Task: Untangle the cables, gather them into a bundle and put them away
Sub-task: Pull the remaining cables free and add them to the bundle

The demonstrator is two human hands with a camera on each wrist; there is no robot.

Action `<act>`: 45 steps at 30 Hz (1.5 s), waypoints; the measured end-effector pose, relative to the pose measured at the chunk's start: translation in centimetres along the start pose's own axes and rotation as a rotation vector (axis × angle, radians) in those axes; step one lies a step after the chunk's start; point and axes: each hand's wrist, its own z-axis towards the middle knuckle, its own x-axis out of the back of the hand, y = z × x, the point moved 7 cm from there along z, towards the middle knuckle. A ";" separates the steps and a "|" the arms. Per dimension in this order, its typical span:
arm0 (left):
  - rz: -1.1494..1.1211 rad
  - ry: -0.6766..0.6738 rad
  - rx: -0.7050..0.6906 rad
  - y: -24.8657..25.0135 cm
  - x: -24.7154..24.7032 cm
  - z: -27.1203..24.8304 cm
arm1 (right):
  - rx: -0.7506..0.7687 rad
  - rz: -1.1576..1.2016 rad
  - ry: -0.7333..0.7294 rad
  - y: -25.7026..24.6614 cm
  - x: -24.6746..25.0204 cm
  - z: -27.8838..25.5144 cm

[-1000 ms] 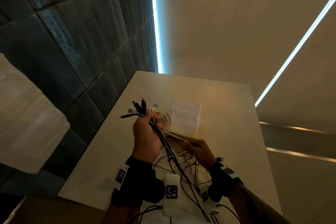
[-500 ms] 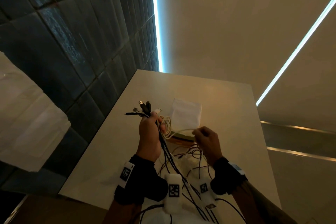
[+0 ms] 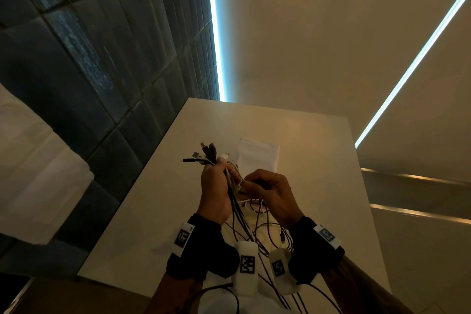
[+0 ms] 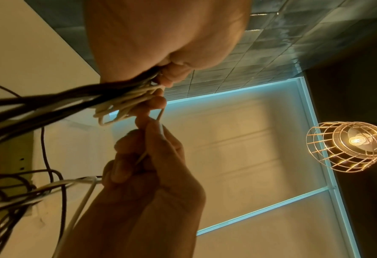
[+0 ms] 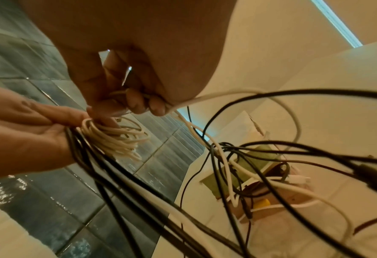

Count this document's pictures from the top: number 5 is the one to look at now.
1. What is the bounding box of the bundle of black white cables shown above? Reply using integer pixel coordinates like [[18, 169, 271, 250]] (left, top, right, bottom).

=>
[[65, 125, 249, 258]]

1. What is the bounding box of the white table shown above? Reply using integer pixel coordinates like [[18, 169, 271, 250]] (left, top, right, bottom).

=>
[[151, 39, 377, 258]]

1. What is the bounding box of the blue LED light strip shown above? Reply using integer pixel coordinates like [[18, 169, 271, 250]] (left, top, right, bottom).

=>
[[177, 111, 215, 142], [311, 0, 364, 48]]

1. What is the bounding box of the person's right hand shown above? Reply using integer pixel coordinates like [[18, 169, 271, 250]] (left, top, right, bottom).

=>
[[17, 0, 239, 119]]

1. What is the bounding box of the pile of cables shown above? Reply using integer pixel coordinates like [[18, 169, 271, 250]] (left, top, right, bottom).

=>
[[175, 88, 377, 258]]

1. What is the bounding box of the person's left hand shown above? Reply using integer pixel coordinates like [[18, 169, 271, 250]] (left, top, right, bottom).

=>
[[0, 84, 91, 181]]

